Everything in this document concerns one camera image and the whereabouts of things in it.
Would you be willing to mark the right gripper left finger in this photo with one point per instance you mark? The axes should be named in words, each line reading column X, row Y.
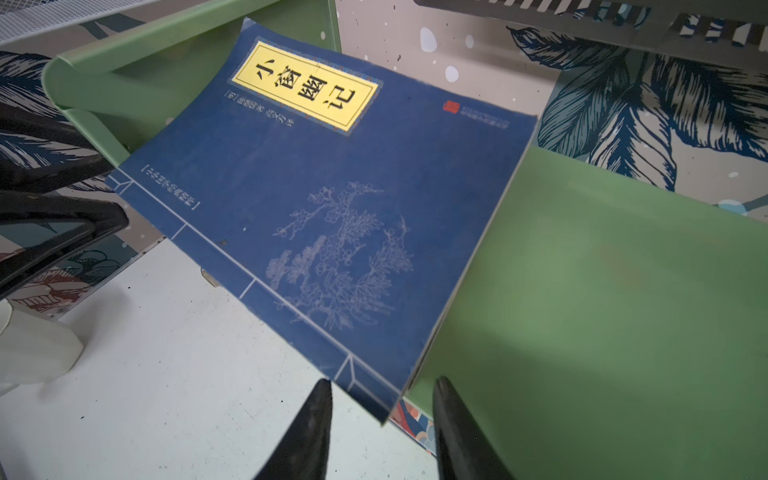
column 303, row 451

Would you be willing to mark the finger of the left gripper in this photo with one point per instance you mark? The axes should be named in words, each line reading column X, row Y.
column 42, row 155
column 50, row 229

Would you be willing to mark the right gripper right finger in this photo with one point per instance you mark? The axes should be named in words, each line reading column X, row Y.
column 462, row 449

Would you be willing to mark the colourful illustrated history book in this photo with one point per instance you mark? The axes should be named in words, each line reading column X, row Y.
column 415, row 424

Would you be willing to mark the blue book yellow label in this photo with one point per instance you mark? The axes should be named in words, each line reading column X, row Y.
column 339, row 201

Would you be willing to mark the white paper cup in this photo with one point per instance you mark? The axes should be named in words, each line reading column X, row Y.
column 34, row 350

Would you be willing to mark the green wooden two-tier shelf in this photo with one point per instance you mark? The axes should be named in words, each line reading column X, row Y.
column 615, row 325

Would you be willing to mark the white mesh wall tray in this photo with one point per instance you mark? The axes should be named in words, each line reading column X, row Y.
column 21, row 19

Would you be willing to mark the black hanging wire basket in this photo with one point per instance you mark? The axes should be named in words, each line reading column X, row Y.
column 724, row 33

